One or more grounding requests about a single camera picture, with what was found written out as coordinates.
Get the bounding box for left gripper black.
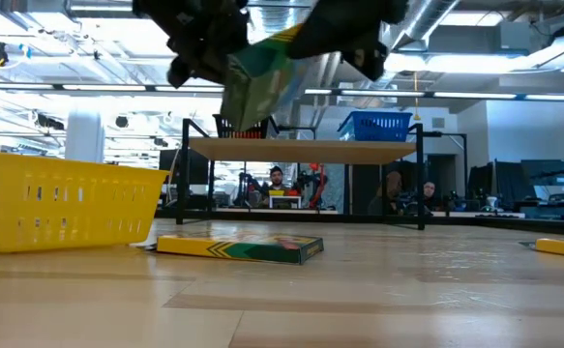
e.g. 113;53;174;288
131;0;252;91

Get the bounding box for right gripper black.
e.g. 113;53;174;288
285;0;409;82

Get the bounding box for thick crayon box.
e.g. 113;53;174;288
221;23;312;132

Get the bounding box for black plastic basket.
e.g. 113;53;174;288
212;113;280;140

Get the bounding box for blue plastic basket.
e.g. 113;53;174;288
338;110;414;143

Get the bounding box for yellow plastic basket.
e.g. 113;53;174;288
0;152;170;254

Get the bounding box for black desk monitor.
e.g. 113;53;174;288
520;159;564;202
467;161;520;204

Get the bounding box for long ceiling light strip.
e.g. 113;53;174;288
0;82;564;102

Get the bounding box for black background monitor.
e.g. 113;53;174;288
159;148;210;188

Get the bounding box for wooden shelf with black legs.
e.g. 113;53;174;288
174;118;428;232

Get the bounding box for white round pillar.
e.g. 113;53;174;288
66;106;106;163

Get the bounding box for person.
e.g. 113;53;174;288
419;181;441;214
264;165;296;194
367;170;408;217

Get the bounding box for slanted silver ventilation duct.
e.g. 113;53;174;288
382;0;461;98

